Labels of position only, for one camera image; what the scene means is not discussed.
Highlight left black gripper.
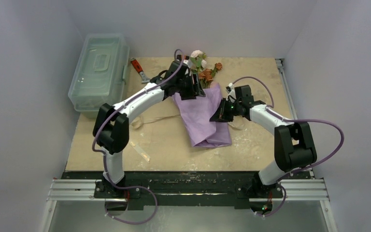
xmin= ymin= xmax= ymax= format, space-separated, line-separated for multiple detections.
xmin=175 ymin=73 xmax=205 ymax=101

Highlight pink purple wrapping paper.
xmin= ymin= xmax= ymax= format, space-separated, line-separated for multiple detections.
xmin=173 ymin=83 xmax=232 ymax=148

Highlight white and orange rose stems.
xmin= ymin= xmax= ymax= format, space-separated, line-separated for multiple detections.
xmin=189 ymin=50 xmax=223 ymax=88

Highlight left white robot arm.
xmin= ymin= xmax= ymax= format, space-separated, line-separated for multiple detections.
xmin=92 ymin=59 xmax=205 ymax=198

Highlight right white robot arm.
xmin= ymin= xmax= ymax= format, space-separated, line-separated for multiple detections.
xmin=210 ymin=83 xmax=317 ymax=197

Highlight beige ribbon strip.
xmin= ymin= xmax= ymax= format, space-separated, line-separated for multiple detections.
xmin=129 ymin=114 xmax=246 ymax=131

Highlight clear plastic strip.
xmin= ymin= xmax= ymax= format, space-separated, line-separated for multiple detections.
xmin=129 ymin=141 xmax=150 ymax=163

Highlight clear plastic storage box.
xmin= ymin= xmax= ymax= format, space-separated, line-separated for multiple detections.
xmin=68 ymin=33 xmax=130 ymax=118

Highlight orange handled adjustable wrench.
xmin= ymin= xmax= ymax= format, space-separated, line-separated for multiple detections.
xmin=130 ymin=58 xmax=150 ymax=84

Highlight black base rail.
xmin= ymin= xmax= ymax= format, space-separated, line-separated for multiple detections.
xmin=60 ymin=170 xmax=311 ymax=211

